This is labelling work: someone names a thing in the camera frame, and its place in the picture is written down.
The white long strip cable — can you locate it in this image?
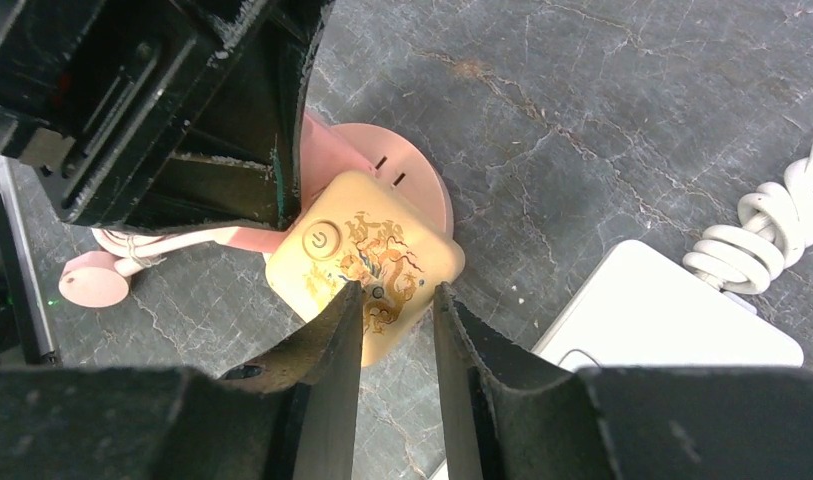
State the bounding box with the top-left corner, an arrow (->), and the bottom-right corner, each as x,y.
682,135 -> 813,297

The pink coiled power cable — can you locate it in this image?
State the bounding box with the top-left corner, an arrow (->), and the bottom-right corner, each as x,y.
91,225 -> 291,278

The aluminium frame rail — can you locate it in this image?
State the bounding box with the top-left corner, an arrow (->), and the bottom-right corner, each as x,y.
0,155 -> 61,367

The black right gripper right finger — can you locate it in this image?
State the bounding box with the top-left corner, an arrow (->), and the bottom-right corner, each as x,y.
433,283 -> 813,479

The pink round socket base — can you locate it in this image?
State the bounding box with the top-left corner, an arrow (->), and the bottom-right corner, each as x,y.
333,123 -> 454,237

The white long power strip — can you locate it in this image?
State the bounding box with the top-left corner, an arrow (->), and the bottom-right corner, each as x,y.
524,241 -> 804,373

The orange cube socket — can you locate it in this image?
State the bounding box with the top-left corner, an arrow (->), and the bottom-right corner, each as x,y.
265,170 -> 465,366

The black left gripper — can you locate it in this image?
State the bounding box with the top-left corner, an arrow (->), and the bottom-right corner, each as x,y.
0,1 -> 333,232

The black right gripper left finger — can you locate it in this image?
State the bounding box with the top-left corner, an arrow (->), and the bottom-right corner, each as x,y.
0,282 -> 362,479

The pink round plug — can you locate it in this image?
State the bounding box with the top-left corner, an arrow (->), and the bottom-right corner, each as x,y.
58,251 -> 130,308

